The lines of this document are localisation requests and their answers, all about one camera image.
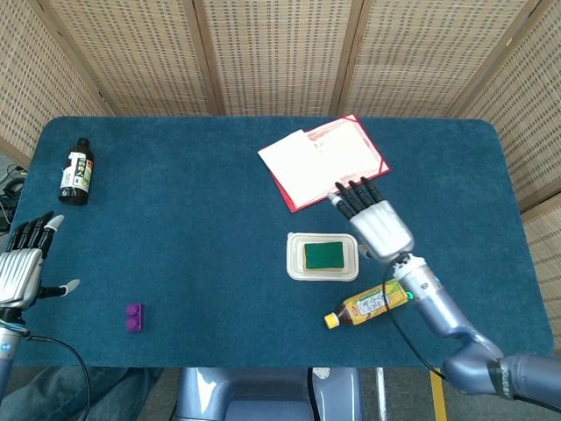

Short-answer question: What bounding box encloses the blue-grey robot torso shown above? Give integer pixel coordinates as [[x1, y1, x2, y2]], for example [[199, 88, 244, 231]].
[[174, 367, 365, 421]]

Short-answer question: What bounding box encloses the red certificate folder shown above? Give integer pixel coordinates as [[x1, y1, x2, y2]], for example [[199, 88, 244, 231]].
[[269, 113, 392, 214]]

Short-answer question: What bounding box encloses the dark sauce bottle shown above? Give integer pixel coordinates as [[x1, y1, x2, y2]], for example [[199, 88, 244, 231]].
[[58, 137, 96, 206]]

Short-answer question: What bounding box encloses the white paper sheet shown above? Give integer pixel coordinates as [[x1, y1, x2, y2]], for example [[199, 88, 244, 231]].
[[257, 128, 352, 210]]

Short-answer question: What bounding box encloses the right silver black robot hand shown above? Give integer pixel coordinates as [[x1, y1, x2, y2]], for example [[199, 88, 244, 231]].
[[327, 176, 415, 265]]

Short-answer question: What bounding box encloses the purple toy block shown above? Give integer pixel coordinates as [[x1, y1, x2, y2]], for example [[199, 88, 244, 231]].
[[125, 302, 146, 333]]

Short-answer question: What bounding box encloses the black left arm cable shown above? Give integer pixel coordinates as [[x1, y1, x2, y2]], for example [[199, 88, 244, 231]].
[[20, 333, 94, 421]]

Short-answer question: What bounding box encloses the green yellow sponge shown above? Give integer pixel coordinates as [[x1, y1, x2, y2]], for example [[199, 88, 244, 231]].
[[302, 240, 345, 272]]

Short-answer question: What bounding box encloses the yellow label tea bottle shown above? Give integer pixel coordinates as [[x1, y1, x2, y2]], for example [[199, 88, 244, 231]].
[[323, 279, 408, 330]]

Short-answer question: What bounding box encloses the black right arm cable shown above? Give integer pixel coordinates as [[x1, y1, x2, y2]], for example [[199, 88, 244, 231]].
[[381, 275, 449, 382]]

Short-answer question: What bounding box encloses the blue denim cloth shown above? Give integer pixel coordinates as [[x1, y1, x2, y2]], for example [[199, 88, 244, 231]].
[[0, 366, 164, 421]]

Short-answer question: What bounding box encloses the woven bamboo folding screen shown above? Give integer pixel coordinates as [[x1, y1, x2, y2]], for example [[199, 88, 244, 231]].
[[0, 0, 561, 308]]

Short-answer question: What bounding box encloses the black floor cables and device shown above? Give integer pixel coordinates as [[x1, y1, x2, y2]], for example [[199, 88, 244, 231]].
[[0, 163, 28, 233]]

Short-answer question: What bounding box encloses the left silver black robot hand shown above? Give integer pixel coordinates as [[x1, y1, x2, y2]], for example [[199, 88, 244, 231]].
[[0, 210, 82, 310]]

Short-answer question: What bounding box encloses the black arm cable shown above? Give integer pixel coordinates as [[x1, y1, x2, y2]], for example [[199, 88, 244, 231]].
[[381, 275, 449, 382], [20, 333, 94, 421]]

